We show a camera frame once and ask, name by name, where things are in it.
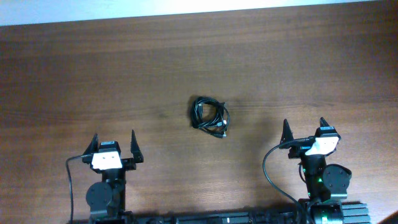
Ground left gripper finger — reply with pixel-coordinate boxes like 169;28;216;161
131;130;144;162
83;133;98;156

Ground thin black usb cable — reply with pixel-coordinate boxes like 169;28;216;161
190;96;231;139

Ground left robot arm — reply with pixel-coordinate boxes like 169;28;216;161
82;131;144;223

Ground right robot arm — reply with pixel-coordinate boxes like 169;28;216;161
280;118;352;223

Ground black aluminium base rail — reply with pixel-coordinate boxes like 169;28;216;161
68;202;371;224

